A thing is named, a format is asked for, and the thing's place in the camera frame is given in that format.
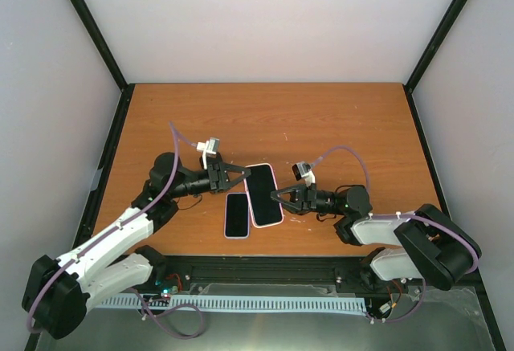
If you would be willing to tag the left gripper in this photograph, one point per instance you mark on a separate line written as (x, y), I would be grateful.
(220, 168)

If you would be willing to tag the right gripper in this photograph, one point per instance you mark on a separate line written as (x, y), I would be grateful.
(305, 195)

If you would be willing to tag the green-edged phone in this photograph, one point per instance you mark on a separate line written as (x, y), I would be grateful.
(265, 211)

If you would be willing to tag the black phone case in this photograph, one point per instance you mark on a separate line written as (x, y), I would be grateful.
(203, 163)

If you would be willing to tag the purple phone case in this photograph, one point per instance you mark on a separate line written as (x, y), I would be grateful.
(249, 226)

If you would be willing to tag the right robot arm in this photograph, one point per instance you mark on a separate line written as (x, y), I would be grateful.
(421, 244)

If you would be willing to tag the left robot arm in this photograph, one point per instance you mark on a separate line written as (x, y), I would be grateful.
(61, 292)

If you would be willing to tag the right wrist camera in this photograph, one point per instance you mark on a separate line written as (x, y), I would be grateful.
(303, 171)

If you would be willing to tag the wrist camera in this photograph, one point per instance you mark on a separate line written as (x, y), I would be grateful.
(208, 148)
(303, 171)

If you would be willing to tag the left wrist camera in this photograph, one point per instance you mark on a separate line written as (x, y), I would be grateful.
(208, 148)

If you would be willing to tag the black aluminium frame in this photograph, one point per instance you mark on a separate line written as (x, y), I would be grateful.
(126, 92)

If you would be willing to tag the light blue cable duct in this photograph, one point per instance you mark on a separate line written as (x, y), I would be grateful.
(261, 304)

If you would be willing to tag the metal base plate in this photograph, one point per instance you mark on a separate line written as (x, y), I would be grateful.
(445, 321)

